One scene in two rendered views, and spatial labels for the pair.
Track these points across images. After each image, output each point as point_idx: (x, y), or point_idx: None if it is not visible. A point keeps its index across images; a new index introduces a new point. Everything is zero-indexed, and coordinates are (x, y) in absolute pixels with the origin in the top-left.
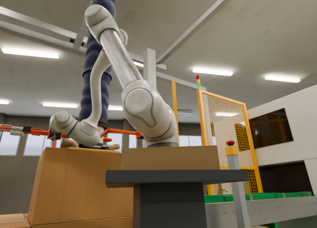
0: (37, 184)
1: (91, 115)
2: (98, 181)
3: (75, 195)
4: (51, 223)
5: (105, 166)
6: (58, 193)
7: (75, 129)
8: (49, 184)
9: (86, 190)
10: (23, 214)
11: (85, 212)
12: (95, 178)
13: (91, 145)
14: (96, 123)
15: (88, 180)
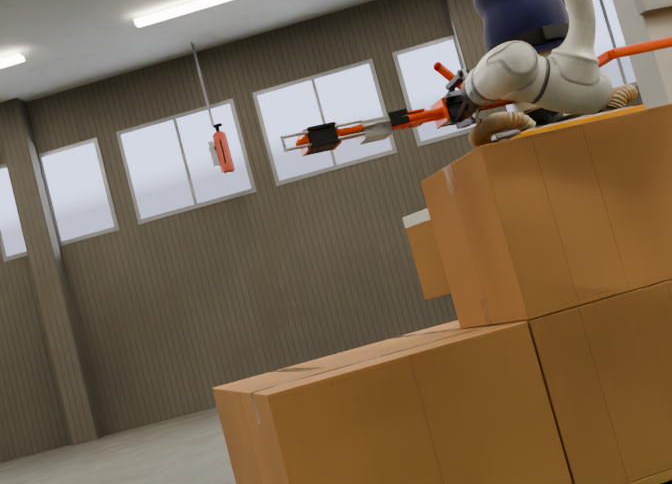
0: (485, 239)
1: (575, 30)
2: (627, 196)
3: (589, 241)
4: (564, 311)
5: (630, 156)
6: (550, 244)
7: (551, 81)
8: (525, 230)
9: (606, 224)
10: (399, 337)
11: (623, 273)
12: (618, 191)
13: (597, 109)
14: (593, 49)
15: (603, 200)
